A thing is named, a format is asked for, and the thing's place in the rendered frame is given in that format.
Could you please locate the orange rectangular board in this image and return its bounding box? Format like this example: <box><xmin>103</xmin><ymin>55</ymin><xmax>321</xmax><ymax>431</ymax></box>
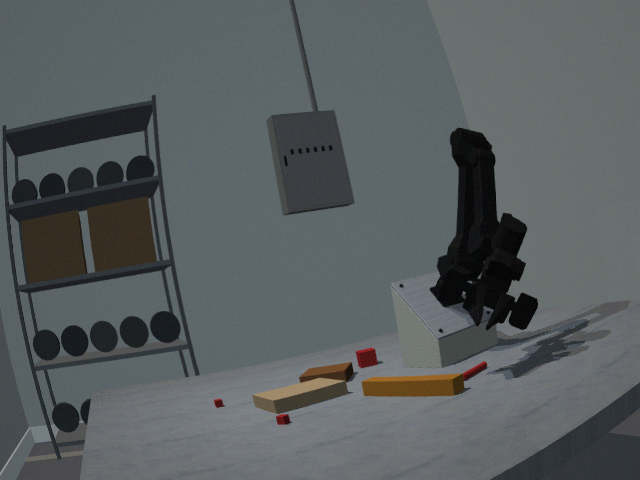
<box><xmin>362</xmin><ymin>373</ymin><xmax>465</xmax><ymax>397</ymax></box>

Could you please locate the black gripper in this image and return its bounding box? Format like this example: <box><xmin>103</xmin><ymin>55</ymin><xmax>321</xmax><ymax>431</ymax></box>
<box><xmin>438</xmin><ymin>264</ymin><xmax>538</xmax><ymax>330</ymax></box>

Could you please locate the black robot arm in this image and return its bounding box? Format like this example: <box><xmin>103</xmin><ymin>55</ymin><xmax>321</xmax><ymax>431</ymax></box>
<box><xmin>430</xmin><ymin>128</ymin><xmax>527</xmax><ymax>307</ymax></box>

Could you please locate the red cylinder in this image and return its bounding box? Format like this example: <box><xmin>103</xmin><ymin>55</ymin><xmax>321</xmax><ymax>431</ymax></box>
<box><xmin>463</xmin><ymin>361</ymin><xmax>487</xmax><ymax>380</ymax></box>

